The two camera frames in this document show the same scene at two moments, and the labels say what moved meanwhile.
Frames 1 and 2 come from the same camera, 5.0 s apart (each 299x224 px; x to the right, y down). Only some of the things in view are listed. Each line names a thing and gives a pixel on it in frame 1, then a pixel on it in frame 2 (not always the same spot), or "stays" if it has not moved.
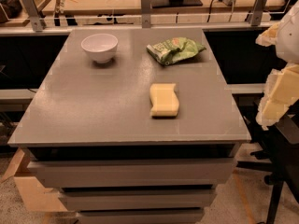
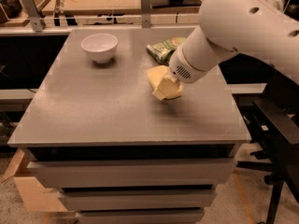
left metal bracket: (31, 9) stays
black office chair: (279, 152) stays
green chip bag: (174, 49) stays
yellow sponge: (163, 100) to (156, 73)
